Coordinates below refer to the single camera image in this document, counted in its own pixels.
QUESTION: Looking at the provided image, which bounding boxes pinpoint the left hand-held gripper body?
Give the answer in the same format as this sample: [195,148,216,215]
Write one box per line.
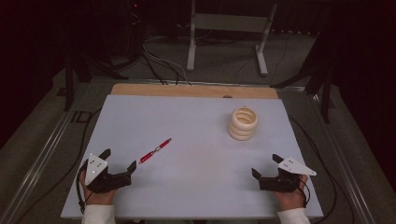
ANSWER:
[84,152,133,195]

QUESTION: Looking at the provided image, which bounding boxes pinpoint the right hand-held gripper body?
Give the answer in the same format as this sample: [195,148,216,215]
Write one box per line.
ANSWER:
[259,156,318,193]

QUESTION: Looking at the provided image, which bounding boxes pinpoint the red pen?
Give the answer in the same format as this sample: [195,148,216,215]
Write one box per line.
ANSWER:
[138,137,173,165]

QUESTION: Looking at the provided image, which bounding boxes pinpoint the cream ringed pen holder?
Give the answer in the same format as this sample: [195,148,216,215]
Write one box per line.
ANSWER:
[227,105,260,142]

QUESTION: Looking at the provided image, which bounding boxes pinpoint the person's left hand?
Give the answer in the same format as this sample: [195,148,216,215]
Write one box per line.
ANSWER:
[78,169,118,206]

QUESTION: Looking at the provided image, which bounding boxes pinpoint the person's right hand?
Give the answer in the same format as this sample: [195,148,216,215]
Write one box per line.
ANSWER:
[275,174,309,212]

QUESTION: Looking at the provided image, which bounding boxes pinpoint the pale grey table mat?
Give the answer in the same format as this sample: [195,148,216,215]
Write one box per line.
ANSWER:
[60,94,325,220]

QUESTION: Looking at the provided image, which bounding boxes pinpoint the black metal stand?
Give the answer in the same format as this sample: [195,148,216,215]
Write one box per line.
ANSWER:
[63,46,129,112]
[270,18,335,124]

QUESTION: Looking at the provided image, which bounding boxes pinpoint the grey metal stand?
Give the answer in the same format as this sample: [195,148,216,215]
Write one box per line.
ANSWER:
[186,0,279,77]

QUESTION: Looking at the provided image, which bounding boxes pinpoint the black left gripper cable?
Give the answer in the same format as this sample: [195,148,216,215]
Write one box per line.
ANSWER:
[76,160,94,215]

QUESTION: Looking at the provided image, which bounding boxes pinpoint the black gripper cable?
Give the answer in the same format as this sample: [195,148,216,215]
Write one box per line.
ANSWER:
[292,177,312,209]
[76,160,94,215]

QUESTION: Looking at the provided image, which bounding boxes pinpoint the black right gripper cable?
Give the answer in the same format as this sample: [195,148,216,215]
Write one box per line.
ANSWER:
[292,177,312,209]

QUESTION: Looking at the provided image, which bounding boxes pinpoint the metal floor rail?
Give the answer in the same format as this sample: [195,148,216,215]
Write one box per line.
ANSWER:
[0,89,86,224]
[311,92,378,224]

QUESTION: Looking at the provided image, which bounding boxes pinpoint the white floor cable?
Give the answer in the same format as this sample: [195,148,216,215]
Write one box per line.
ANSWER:
[142,46,192,86]

